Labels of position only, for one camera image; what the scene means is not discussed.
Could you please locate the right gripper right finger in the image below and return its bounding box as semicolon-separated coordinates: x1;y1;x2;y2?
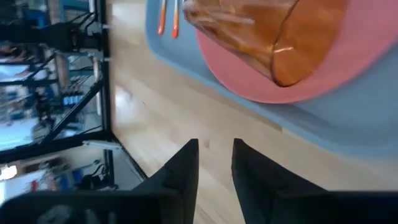
231;138;398;224

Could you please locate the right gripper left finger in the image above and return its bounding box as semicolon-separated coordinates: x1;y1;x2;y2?
0;138;200;224

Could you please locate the grey plastic tray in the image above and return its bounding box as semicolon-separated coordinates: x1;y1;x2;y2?
145;0;398;159

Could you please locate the amber faceted plastic cup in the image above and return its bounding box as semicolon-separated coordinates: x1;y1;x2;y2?
182;0;348;88

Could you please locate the pink round plate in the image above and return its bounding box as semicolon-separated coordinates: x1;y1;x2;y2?
195;0;398;105

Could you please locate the orange-handled metal spoon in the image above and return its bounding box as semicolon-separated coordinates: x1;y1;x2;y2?
171;0;181;39

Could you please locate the orange-handled metal fork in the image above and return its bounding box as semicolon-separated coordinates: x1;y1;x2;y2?
156;0;169;36

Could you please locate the silver frame bracket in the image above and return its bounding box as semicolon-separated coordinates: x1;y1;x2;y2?
81;139;123;151

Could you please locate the black aluminium table frame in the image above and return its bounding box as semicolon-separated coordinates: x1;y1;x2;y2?
0;0;149;182

